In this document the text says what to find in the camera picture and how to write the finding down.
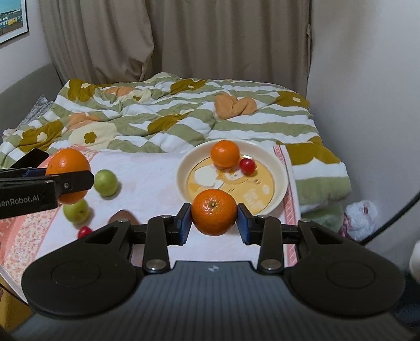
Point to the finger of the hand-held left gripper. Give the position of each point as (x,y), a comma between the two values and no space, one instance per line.
(32,172)
(75,183)

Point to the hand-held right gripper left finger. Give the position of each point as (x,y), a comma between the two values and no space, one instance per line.
(186,223)

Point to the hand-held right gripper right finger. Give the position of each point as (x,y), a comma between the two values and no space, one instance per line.
(242,224)

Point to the orange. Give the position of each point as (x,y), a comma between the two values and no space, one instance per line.
(213,213)
(224,154)
(67,160)

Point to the green round fruit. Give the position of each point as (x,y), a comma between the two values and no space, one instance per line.
(105,182)
(76,211)

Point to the cream plate with yellow print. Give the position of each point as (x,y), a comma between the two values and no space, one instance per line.
(262,190)

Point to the black object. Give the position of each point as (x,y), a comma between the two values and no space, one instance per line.
(31,159)

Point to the red cherry tomato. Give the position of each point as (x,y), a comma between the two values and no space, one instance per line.
(84,231)
(247,166)

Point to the pink and white towel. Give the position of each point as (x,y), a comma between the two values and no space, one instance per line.
(147,183)

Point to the brown kiwi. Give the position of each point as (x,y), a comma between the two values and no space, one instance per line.
(123,215)

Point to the grey patterned cloth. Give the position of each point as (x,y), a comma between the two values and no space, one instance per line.
(36,110)

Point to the cardboard box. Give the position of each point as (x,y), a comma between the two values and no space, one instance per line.
(8,301)

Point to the green striped floral blanket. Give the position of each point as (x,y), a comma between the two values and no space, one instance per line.
(197,108)

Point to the white plastic bag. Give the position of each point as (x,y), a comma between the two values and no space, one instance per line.
(359,219)

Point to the white object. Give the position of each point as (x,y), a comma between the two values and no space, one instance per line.
(416,262)

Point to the beige curtain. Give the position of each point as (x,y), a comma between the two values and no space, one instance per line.
(197,39)

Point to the grey upholstered bed frame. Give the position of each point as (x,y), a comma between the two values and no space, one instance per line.
(26,88)

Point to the framed wall poster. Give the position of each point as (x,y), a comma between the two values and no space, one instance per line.
(11,19)

